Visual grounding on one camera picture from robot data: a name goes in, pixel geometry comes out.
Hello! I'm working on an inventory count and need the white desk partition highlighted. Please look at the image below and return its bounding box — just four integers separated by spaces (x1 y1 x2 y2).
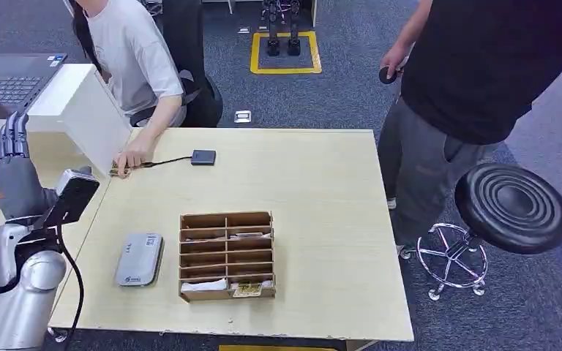
0 63 132 179

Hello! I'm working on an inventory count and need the person's right hand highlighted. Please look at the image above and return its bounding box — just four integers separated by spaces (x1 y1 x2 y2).
380 42 411 81

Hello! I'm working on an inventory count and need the yellow brown card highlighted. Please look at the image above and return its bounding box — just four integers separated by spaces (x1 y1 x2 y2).
232 282 264 298

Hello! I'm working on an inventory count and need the person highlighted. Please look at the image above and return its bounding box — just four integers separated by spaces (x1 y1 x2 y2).
377 0 562 257
67 0 187 178

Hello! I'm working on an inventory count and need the thin card stack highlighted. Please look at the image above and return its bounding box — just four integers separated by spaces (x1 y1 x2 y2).
228 232 272 241

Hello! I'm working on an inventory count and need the grey flat device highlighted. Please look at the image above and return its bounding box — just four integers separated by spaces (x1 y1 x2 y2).
113 232 165 287

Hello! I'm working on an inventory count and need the dark grey card reader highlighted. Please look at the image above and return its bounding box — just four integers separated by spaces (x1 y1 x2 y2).
190 149 217 167

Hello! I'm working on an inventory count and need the black round stool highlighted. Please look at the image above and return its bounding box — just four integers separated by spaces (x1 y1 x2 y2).
416 162 562 302

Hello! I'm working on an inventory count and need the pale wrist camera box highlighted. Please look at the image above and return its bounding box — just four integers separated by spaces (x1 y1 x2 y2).
34 167 101 231

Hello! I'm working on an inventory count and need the black card reader cable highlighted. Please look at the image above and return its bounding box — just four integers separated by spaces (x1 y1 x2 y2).
140 155 193 169

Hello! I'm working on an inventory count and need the person's left hand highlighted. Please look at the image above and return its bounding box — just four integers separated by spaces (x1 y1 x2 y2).
113 137 155 178

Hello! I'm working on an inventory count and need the yellow floor tape square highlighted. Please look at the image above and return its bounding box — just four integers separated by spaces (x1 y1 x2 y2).
250 31 323 75

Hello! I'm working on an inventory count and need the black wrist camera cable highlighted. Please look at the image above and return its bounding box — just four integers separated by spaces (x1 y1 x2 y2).
48 224 86 351

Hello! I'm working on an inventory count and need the black office chair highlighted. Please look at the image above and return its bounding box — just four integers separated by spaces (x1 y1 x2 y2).
130 0 224 129

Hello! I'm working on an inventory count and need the white card stack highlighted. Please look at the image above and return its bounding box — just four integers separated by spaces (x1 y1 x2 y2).
181 278 228 293

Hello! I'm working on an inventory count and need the wooden card box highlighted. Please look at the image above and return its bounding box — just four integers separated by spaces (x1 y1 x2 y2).
179 211 277 303

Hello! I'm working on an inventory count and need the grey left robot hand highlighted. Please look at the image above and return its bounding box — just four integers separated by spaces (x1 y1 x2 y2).
0 111 59 222

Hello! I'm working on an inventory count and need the black round object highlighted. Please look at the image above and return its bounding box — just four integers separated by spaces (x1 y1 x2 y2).
378 65 400 86

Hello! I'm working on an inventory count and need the grey laptop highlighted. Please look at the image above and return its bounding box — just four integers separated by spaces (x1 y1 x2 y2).
0 52 69 120

